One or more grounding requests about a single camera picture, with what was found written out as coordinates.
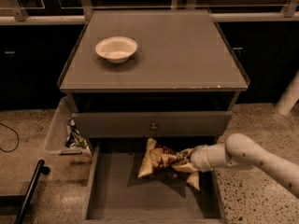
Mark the white post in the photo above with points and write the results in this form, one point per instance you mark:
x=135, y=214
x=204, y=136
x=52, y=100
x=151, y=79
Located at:
x=289, y=97

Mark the brown sea salt chip bag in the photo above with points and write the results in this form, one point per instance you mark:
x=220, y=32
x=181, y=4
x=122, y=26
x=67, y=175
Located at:
x=159, y=158

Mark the grey drawer cabinet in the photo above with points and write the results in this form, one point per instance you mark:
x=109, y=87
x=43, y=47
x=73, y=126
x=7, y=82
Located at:
x=182, y=63

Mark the open grey middle drawer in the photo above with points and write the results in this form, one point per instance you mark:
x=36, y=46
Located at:
x=117, y=195

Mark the clear plastic bin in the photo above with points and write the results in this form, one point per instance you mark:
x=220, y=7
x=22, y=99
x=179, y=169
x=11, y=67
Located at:
x=59, y=131

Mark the round metal drawer knob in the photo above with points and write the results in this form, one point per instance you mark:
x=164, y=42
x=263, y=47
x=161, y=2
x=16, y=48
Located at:
x=153, y=127

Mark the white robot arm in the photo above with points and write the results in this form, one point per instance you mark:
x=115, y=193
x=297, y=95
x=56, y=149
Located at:
x=240, y=151

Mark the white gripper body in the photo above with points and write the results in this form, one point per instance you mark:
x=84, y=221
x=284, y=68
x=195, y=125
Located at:
x=199, y=160

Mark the white paper bowl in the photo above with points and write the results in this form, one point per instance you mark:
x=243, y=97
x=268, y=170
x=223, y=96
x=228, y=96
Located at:
x=116, y=49

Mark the crumpled snack wrapper in bin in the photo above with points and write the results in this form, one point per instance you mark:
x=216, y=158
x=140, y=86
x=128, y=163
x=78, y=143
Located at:
x=74, y=138

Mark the black metal bar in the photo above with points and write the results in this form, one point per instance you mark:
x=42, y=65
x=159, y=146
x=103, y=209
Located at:
x=22, y=201

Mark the metal railing frame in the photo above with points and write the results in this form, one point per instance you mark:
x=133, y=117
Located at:
x=75, y=11

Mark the grey top drawer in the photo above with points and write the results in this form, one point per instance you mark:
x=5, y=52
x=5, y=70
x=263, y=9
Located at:
x=137, y=124

